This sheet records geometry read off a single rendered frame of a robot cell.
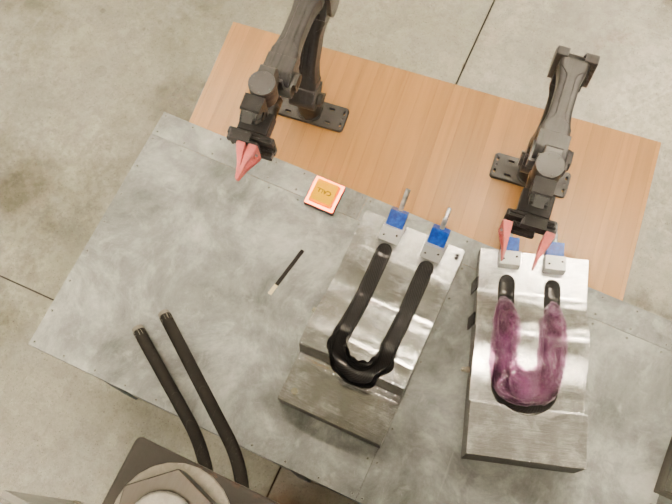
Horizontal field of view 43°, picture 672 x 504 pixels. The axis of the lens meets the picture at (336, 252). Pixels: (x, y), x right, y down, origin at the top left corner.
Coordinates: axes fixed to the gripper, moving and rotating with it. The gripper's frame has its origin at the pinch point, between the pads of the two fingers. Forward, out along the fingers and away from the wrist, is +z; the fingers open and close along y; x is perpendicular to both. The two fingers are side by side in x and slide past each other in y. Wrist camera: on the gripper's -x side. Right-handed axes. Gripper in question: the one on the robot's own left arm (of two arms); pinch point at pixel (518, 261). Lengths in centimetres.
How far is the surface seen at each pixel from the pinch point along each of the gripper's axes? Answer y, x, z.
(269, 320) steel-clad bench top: -51, 40, 19
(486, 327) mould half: -0.4, 30.1, 7.0
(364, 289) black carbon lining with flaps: -30.2, 32.0, 6.6
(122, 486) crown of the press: -35, -81, 62
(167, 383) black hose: -67, 34, 42
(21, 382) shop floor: -138, 119, 50
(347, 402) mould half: -26, 33, 33
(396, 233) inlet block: -26.8, 26.9, -7.4
